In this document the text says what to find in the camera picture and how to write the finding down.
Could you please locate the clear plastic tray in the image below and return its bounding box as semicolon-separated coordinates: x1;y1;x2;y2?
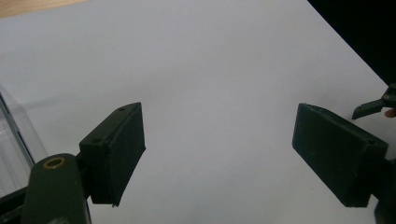
0;83;50;199

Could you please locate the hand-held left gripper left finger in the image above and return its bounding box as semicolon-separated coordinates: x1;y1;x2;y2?
78;102;147;207

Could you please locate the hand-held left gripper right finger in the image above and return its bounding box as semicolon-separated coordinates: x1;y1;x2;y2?
291;103;389;208

